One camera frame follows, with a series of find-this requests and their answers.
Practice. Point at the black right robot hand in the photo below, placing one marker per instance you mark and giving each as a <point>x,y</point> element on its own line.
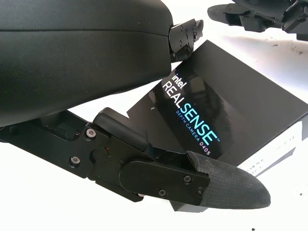
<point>264,14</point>

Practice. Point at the black RealSense box lid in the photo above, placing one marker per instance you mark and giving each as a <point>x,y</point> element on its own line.
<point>240,101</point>

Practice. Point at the black camera box base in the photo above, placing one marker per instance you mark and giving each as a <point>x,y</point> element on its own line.
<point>185,207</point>

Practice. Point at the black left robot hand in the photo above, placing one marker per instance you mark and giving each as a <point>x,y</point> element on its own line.
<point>72,67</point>

